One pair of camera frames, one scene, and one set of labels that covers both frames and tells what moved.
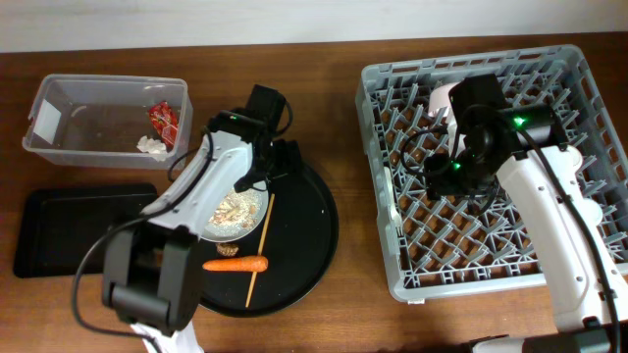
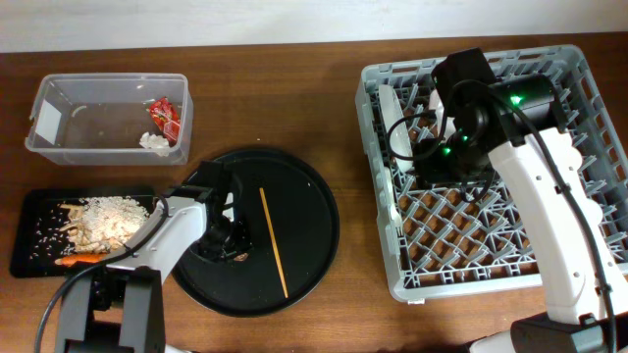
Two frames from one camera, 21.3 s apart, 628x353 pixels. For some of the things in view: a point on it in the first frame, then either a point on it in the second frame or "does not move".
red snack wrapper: x=165 y=122 does not move
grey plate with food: x=236 y=215 → x=400 y=137
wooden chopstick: x=261 y=246 → x=276 y=244
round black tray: x=299 y=240 does not move
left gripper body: x=283 y=161 → x=231 y=239
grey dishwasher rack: x=483 y=243 does not move
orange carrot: x=255 y=264 → x=69 y=261
